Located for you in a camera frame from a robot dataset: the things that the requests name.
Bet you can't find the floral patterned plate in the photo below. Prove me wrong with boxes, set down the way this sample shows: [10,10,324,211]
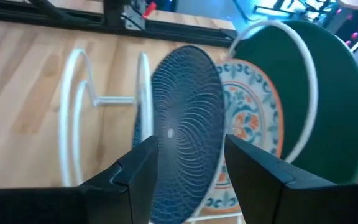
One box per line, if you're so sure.
[194,58,285,216]

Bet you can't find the grey metal bracket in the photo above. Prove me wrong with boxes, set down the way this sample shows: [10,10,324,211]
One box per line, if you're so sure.
[121,3,147,32]

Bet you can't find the blue patterned plate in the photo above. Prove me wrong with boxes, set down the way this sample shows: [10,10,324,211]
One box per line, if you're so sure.
[131,45,226,224]

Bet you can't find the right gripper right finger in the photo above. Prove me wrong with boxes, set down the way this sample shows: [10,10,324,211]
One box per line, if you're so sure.
[224,134,358,224]

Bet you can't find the black aluminium table frame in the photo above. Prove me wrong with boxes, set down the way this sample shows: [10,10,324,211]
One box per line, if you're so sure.
[0,0,239,48]

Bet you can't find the white wire dish rack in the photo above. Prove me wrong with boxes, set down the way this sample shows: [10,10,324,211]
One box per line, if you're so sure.
[57,20,319,224]

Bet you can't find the dark green plate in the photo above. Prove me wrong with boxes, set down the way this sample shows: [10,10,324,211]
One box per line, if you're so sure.
[232,20,358,185]

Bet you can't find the small red clip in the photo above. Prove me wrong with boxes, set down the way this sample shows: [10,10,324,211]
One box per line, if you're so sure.
[143,1,158,19]

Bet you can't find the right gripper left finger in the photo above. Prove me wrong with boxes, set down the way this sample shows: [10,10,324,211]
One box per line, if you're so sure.
[79,136,160,224]

